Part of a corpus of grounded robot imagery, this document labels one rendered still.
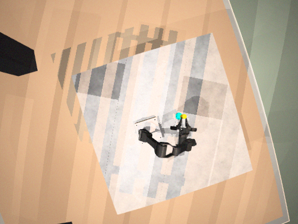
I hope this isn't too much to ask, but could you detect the cyan circle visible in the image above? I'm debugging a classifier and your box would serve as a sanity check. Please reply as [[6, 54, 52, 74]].
[[176, 113, 182, 120]]

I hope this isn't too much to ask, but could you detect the yellow cylinder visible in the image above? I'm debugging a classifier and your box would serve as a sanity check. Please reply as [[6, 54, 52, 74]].
[[180, 114, 187, 119]]

